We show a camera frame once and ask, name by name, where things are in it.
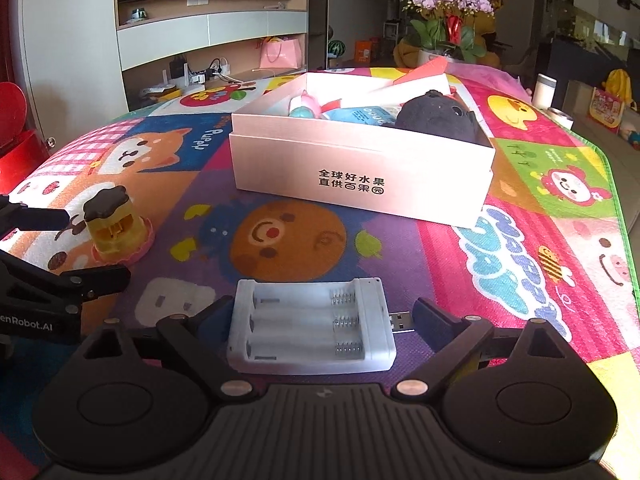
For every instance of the metal cup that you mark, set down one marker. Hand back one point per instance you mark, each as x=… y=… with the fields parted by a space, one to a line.
x=561 y=117

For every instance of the yellow cartoon bag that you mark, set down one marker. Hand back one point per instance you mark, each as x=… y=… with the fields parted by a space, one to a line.
x=607 y=105

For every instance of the white battery charger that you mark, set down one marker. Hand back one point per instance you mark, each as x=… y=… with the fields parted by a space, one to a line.
x=310 y=360

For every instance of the pink cardboard box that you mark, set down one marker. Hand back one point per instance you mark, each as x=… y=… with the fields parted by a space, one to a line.
x=350 y=175

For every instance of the white cylinder canister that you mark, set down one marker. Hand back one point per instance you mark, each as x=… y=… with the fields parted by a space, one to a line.
x=544 y=91

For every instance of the white stool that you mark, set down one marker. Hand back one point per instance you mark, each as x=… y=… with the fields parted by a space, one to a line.
x=391 y=24

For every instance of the dark grey plush toy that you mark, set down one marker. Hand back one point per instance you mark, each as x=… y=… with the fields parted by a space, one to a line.
x=430 y=115

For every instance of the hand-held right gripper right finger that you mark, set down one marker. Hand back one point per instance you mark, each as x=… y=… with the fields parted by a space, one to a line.
x=435 y=325

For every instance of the pink gift bag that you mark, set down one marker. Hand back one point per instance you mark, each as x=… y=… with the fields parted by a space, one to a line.
x=280 y=52

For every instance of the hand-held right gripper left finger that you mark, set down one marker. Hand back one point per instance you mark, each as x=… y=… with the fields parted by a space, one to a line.
x=215 y=321

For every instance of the colourful cartoon play mat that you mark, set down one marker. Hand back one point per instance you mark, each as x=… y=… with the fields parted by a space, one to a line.
x=525 y=200

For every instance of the orange paper bag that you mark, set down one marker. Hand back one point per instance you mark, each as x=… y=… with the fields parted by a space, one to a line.
x=364 y=51

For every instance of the green ball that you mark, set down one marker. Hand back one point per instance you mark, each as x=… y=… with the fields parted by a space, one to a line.
x=336 y=49

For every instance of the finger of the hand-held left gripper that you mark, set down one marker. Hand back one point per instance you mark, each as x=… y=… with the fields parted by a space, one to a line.
x=40 y=218
x=85 y=281

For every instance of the black fish tank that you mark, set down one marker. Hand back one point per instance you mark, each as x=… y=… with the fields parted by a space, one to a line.
x=565 y=60

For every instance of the pink pig toy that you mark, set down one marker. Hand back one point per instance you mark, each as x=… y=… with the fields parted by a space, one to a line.
x=305 y=107

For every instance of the blue tissue packet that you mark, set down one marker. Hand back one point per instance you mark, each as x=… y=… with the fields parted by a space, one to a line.
x=367 y=114

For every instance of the red object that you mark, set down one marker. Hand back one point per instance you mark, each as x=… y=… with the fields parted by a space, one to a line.
x=15 y=155

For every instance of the white router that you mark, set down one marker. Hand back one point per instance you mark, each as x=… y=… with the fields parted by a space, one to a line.
x=197 y=80

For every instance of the purple orchid plant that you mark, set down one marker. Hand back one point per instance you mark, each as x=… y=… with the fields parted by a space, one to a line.
x=445 y=0

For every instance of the yellow pudding toy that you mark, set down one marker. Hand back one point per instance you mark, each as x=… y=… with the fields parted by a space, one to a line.
x=115 y=230

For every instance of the small shelf ornament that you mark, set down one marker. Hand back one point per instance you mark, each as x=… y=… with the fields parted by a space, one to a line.
x=138 y=13

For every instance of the white wall cabinet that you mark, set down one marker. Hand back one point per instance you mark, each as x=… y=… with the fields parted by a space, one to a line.
x=165 y=35

